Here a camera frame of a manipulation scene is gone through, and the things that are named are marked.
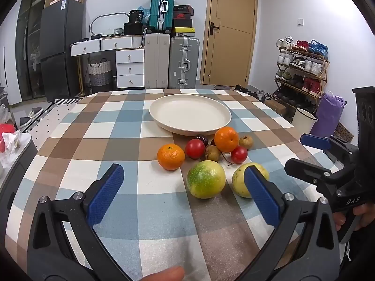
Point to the green-yellow passion fruit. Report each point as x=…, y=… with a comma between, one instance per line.
x=206, y=179

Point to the yellow and black shoe box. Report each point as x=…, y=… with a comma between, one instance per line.
x=184, y=32

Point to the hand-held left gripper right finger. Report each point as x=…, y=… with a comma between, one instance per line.
x=262, y=196

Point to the rows of sneakers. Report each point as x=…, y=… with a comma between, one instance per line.
x=310, y=67

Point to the silver suitcase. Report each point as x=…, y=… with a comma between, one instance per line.
x=184, y=61

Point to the wooden door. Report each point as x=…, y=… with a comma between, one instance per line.
x=228, y=32

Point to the purple bag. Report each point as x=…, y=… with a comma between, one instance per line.
x=328, y=114

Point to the teal suitcase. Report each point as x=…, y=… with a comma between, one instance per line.
x=162, y=8

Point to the woven laundry basket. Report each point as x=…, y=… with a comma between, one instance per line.
x=99, y=74

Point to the white drawer dresser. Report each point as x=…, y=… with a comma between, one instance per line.
x=129, y=64

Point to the dark glass cabinet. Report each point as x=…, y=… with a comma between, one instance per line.
x=29, y=44

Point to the black refrigerator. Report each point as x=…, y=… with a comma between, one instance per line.
x=58, y=49

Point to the wooden shoe rack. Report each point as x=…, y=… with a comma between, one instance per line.
x=323, y=85

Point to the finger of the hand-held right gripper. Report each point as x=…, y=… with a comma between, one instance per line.
x=304, y=169
x=315, y=142

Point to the crumpled white paper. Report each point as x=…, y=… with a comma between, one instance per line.
x=10, y=142

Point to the cream round plate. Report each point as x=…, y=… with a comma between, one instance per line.
x=187, y=114

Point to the white bucket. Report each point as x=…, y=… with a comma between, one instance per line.
x=303, y=121

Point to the orange mandarin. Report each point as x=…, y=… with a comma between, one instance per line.
x=226, y=139
x=170, y=158

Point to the large red tomato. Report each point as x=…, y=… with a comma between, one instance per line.
x=194, y=148

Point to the brown longan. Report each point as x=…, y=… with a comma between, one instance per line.
x=212, y=153
x=246, y=142

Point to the grey slippers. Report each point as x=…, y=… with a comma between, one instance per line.
x=29, y=117

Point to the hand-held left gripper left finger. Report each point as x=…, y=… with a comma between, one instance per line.
x=105, y=196

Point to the blue plastic bag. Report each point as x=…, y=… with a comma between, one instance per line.
x=145, y=11

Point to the red and black shoe box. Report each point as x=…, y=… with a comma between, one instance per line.
x=183, y=21

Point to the pile of dark shoes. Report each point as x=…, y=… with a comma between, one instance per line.
x=257, y=93

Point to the brown cardboard box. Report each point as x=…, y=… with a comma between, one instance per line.
x=275, y=106

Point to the beige suitcase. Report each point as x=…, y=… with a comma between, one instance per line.
x=156, y=61

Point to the person's right hand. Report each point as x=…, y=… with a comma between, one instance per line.
x=366, y=215

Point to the grey seat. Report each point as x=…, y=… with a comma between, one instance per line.
x=23, y=164

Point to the yellow passion fruit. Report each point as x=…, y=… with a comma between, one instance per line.
x=238, y=180

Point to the black bag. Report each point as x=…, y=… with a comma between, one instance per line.
x=136, y=17

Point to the patterned flat box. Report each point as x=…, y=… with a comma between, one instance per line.
x=344, y=131

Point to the person's left hand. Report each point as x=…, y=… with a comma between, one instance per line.
x=171, y=273

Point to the black storage box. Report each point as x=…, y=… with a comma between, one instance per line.
x=133, y=28

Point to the striped small bowl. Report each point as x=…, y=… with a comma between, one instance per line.
x=118, y=30

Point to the patterned rug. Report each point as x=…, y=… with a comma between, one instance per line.
x=49, y=120

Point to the small red tomato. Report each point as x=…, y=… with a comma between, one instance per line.
x=239, y=154

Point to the oval metal hoop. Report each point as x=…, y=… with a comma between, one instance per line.
x=91, y=25

